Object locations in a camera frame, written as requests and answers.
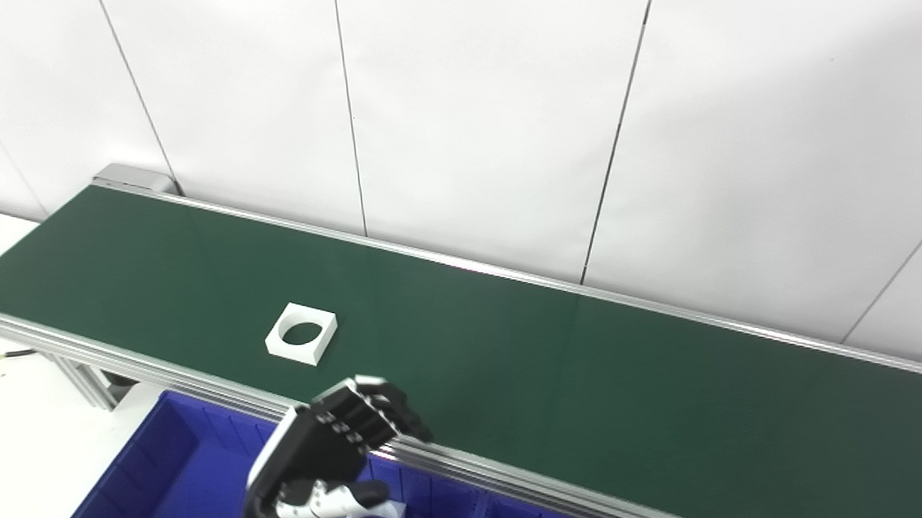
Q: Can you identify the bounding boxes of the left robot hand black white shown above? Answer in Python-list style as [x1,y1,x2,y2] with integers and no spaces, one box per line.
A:
[231,371,437,518]

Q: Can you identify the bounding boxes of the green conveyor belt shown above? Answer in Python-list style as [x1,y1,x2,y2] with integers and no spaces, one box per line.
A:
[0,121,922,518]
[0,143,922,518]

